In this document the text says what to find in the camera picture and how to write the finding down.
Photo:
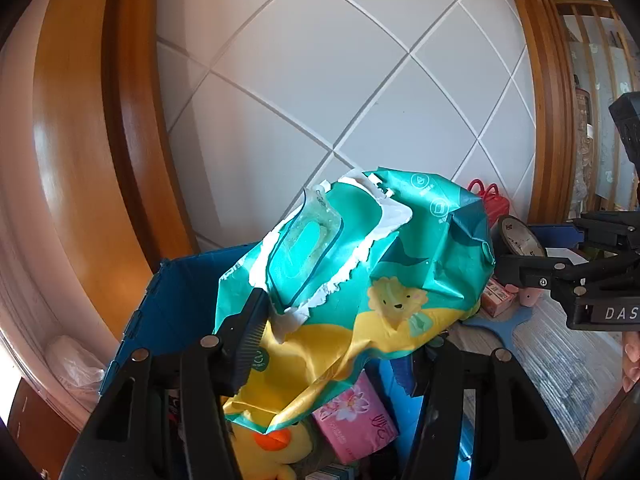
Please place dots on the dark wooden nightstand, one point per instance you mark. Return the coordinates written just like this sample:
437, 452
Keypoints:
35, 420

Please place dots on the yellow duck plush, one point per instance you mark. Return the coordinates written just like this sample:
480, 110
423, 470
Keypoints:
260, 455

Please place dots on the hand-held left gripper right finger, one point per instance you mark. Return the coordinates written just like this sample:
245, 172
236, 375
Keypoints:
445, 385

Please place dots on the wooden slat screen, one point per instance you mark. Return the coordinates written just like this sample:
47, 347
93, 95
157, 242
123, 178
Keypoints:
585, 6

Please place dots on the pink pig plush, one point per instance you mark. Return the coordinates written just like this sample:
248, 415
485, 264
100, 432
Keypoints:
527, 297

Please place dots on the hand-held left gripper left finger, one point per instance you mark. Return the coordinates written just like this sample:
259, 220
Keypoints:
240, 345

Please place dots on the white pink box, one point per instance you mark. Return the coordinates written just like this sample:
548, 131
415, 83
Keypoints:
495, 296

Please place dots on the pink flower tissue pack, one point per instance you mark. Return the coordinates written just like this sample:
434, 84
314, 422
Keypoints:
350, 420

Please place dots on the green yellow wet wipes pack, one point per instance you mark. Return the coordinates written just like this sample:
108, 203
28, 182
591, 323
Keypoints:
400, 240

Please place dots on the crumpled white plastic bag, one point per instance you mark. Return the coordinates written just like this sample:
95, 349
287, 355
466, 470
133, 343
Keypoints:
75, 360

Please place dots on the red hard-shell suitcase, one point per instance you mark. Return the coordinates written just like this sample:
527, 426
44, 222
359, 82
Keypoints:
492, 210

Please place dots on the round metal tin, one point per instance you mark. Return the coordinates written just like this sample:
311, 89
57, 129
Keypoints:
517, 240

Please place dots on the blue plastic crate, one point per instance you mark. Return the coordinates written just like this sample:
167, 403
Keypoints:
185, 300

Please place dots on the white padded headboard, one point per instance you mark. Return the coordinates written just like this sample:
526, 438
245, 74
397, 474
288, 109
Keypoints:
350, 85

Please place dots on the person's right hand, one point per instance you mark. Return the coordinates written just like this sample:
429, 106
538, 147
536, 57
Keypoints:
632, 360

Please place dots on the wooden headboard frame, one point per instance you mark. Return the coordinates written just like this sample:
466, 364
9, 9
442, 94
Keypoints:
75, 160

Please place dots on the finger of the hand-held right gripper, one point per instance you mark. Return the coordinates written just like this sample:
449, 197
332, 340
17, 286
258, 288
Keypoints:
540, 272
557, 237

